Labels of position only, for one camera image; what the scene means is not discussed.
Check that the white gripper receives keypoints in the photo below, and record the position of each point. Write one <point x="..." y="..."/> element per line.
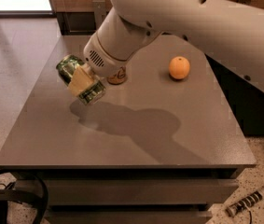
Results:
<point x="103" y="62"/>

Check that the green soda can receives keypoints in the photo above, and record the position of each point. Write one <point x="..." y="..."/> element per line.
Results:
<point x="66" y="68"/>

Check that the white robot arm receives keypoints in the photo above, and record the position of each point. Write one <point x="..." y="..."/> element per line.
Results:
<point x="230" y="33"/>

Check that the gold soda can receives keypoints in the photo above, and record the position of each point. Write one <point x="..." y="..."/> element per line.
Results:
<point x="118" y="78"/>

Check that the orange fruit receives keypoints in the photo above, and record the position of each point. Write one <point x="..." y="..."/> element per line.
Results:
<point x="179" y="67"/>

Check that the grey table drawer unit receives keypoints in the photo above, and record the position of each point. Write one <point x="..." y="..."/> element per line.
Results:
<point x="132" y="196"/>

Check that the black headset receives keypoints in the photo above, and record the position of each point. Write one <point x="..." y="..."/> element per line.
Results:
<point x="9" y="194"/>

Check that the white power strip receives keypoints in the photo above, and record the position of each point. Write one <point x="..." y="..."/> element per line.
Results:
<point x="246" y="202"/>

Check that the left metal bracket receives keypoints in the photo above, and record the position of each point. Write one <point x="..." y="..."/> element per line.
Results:
<point x="100" y="12"/>

